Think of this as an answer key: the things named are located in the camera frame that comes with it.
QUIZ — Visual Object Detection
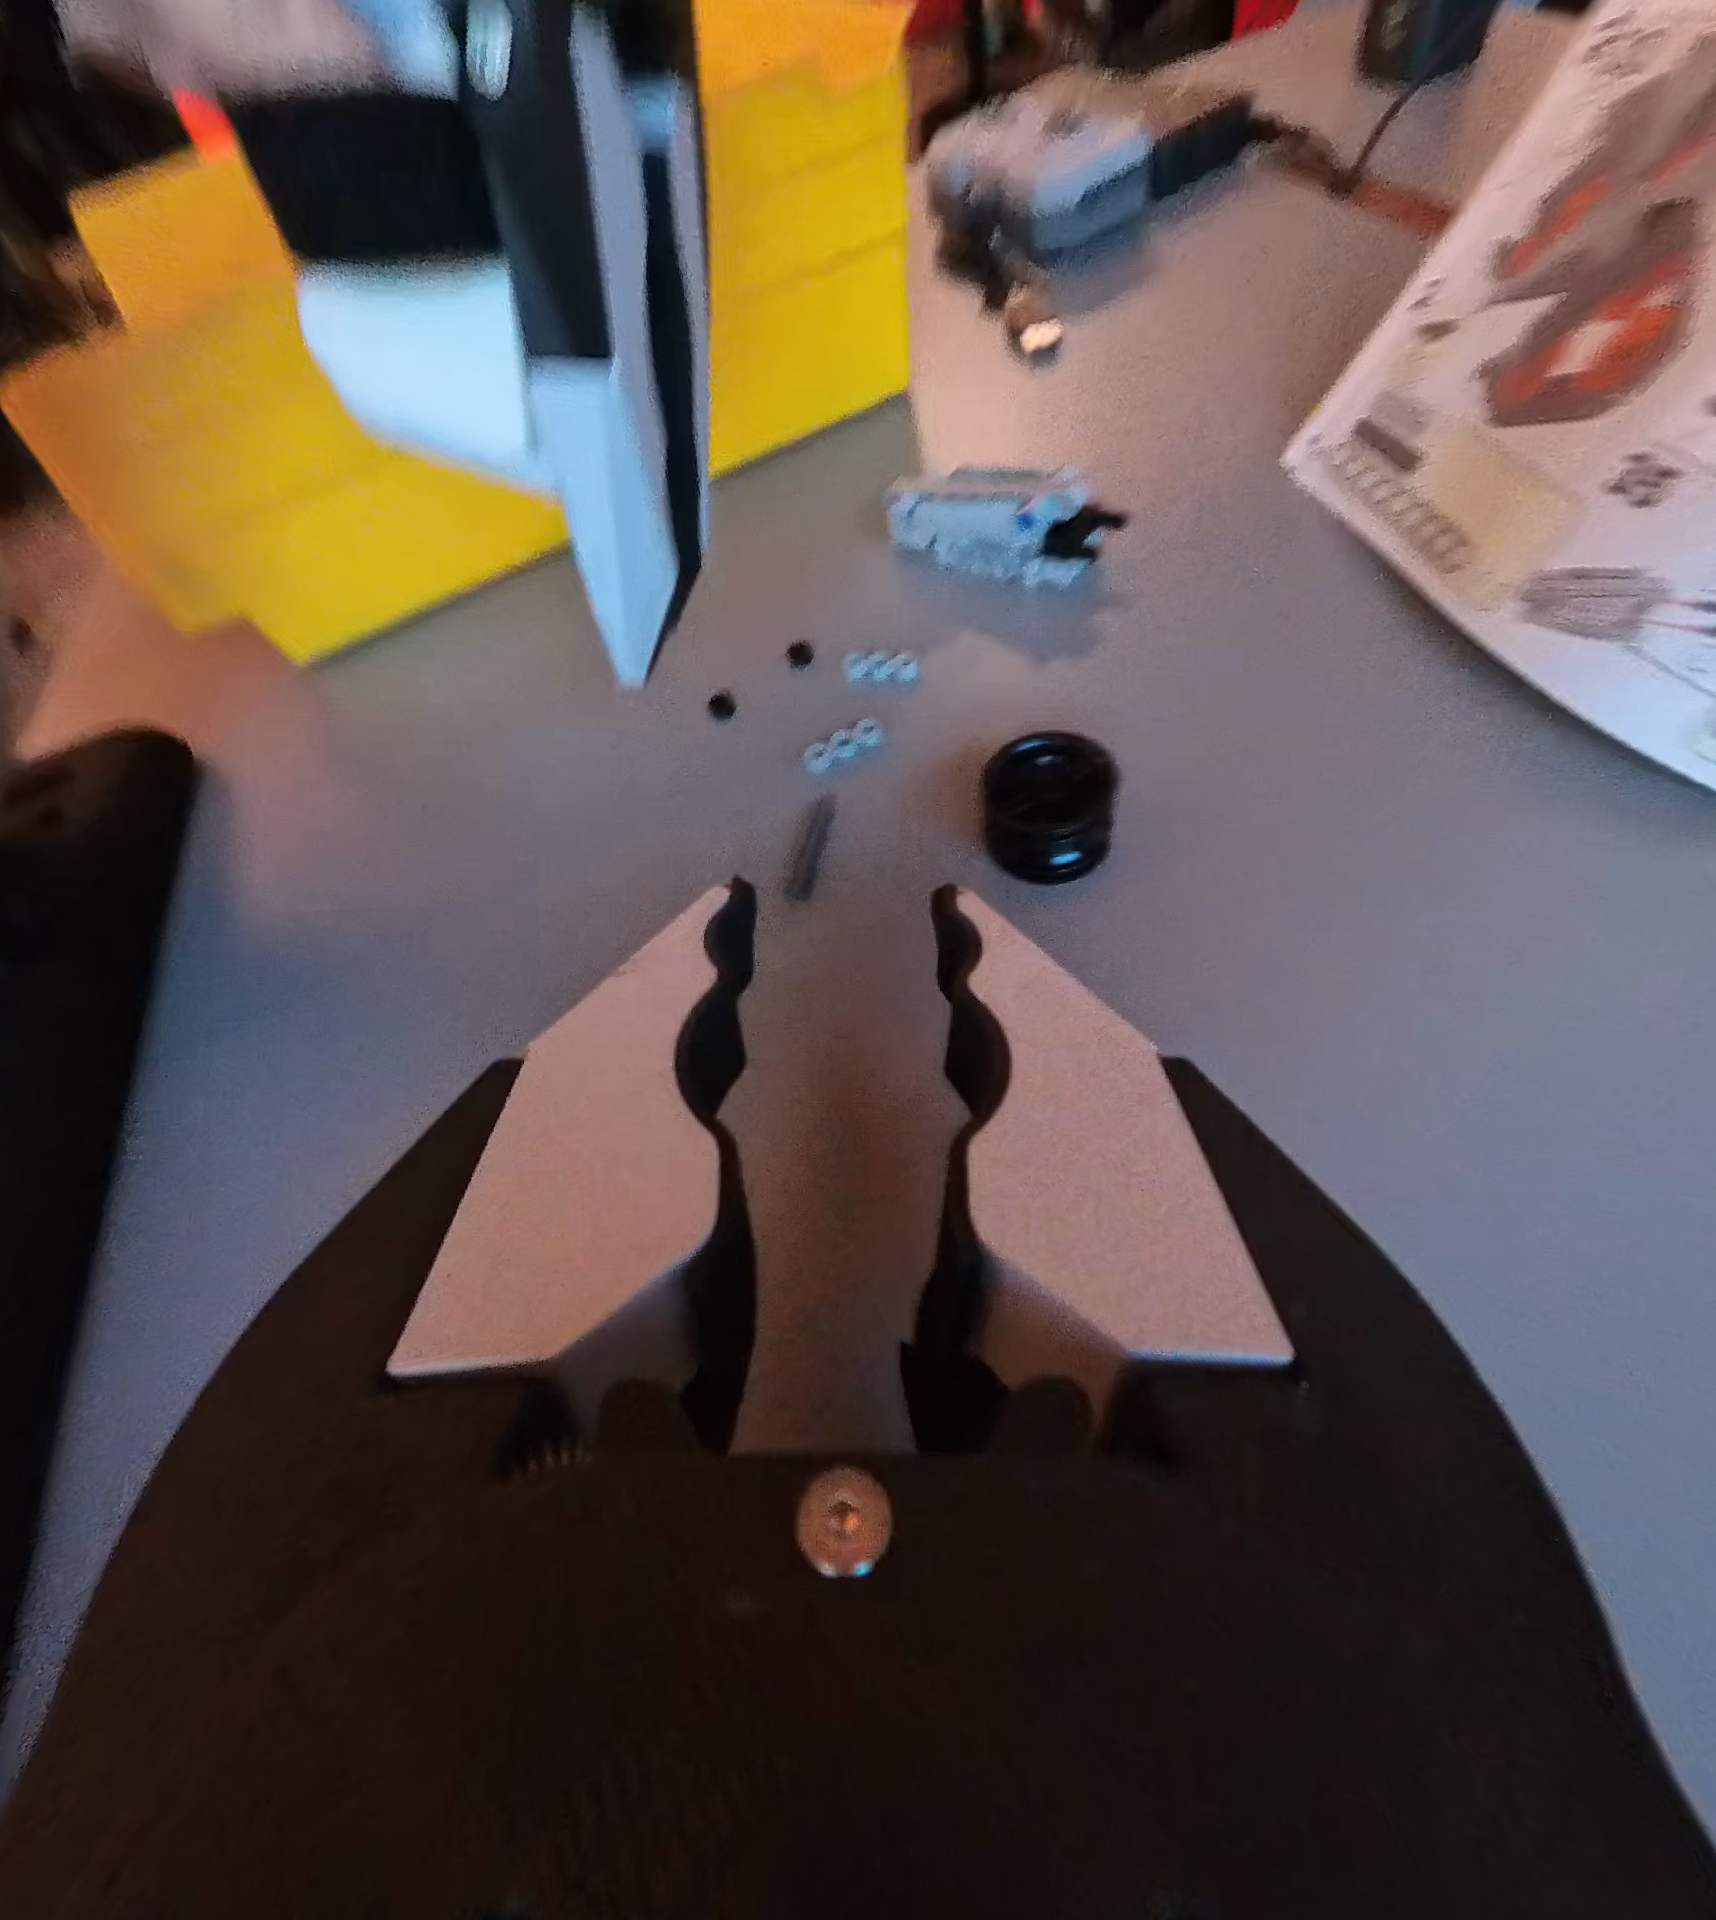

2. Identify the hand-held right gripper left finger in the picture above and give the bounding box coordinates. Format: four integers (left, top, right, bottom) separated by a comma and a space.
389, 879, 759, 1455

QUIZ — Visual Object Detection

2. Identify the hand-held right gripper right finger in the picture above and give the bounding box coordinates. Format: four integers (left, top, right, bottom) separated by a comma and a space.
900, 886, 1300, 1455

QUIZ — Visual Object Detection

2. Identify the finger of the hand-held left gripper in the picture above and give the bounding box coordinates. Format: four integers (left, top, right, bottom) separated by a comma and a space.
526, 0, 713, 689

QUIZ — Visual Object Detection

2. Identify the yellow plastic bin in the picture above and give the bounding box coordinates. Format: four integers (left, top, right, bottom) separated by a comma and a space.
0, 0, 917, 665

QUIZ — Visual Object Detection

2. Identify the black toy wheel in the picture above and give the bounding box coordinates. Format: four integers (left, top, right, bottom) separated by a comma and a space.
980, 731, 1123, 883

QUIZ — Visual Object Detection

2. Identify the grey toy brick assembly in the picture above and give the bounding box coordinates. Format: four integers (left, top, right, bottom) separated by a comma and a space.
884, 462, 1130, 589

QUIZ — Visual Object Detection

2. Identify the grey toy remote control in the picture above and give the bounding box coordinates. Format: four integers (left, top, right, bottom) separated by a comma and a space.
924, 84, 1159, 258

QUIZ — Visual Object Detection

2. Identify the open instruction booklet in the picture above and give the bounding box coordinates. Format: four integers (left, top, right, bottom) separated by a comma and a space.
1281, 0, 1716, 829

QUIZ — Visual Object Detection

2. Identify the black cable plug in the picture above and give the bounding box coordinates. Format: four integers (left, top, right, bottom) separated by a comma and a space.
941, 210, 1077, 363

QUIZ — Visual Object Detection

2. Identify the brown cable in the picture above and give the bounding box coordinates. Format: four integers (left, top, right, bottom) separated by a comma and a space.
1254, 127, 1452, 244

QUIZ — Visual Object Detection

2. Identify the black cable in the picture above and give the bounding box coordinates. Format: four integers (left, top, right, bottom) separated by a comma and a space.
1341, 66, 1437, 194

